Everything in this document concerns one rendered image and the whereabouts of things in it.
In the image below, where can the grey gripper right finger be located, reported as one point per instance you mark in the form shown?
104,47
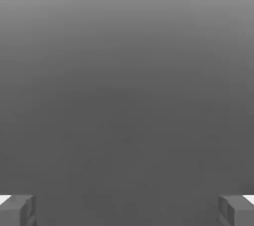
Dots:
237,212

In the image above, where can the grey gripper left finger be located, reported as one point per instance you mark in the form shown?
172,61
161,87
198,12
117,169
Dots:
15,211

